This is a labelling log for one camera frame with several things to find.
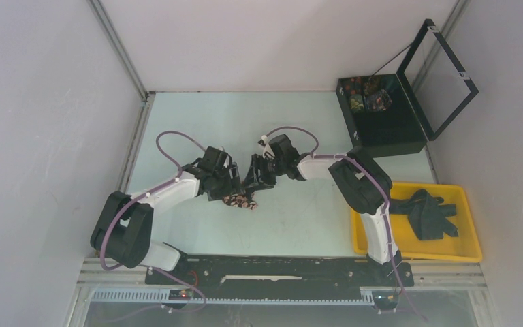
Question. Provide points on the floral rose pattern tie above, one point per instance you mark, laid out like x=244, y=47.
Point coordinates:
x=244, y=201

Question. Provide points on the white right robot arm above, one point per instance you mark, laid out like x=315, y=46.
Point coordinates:
x=364, y=185

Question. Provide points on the rolled dark tie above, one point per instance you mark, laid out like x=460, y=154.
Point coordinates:
x=371, y=84

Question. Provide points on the black framed box lid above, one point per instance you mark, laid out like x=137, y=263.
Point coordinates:
x=435, y=82

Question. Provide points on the white cable duct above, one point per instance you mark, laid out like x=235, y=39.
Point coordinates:
x=173, y=296

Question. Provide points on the black storage box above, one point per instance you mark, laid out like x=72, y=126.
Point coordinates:
x=395, y=131

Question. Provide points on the rolled patterned tie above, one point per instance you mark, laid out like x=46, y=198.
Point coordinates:
x=356, y=103

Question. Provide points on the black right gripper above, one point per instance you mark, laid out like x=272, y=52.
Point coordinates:
x=252, y=179

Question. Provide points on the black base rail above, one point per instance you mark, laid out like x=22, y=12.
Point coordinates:
x=290, y=277

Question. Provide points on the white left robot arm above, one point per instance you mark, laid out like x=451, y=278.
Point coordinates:
x=123, y=231

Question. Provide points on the dark green tie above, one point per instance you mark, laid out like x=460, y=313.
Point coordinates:
x=427, y=215

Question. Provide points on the rolled colourful tie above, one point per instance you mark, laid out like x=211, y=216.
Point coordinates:
x=378, y=101

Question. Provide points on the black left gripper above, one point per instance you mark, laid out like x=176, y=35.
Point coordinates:
x=232, y=186

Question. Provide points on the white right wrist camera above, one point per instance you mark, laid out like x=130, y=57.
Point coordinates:
x=266, y=150

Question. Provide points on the yellow plastic tray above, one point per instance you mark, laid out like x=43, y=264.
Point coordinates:
x=464, y=248

